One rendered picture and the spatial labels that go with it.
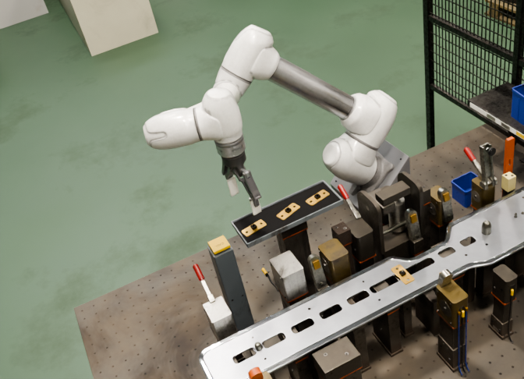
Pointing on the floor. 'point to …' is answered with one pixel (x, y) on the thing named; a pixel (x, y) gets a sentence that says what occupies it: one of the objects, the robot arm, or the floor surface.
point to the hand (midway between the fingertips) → (245, 200)
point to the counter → (107, 14)
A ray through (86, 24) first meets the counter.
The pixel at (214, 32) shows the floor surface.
